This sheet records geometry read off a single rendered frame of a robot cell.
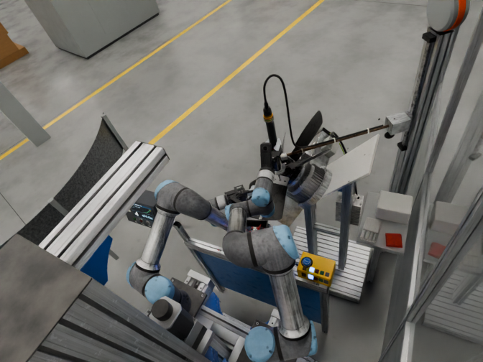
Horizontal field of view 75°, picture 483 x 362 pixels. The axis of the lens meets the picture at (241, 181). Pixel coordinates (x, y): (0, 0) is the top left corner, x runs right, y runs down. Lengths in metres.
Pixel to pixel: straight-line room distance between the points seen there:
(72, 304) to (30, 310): 0.08
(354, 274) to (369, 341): 0.46
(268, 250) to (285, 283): 0.15
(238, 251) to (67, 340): 0.53
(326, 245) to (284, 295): 1.64
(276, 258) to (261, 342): 0.37
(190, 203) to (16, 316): 0.83
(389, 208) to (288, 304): 0.94
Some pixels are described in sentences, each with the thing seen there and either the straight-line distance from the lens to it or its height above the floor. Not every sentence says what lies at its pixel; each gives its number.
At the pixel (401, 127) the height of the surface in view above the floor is 1.36.
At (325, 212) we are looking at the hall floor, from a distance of 2.99.
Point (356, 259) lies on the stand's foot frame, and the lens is 2.69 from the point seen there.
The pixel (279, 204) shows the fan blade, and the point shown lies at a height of 1.19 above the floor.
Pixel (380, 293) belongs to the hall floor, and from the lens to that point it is 2.69.
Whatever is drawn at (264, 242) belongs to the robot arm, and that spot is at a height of 1.63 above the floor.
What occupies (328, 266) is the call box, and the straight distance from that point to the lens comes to 1.56.
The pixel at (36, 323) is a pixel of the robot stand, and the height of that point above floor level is 2.03.
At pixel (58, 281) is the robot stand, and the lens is 0.67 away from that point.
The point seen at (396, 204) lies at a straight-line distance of 1.90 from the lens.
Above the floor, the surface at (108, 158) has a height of 0.72.
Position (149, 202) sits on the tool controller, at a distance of 1.78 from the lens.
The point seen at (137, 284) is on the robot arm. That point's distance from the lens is 1.55.
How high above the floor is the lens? 2.49
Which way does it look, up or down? 48 degrees down
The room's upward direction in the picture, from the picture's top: 18 degrees counter-clockwise
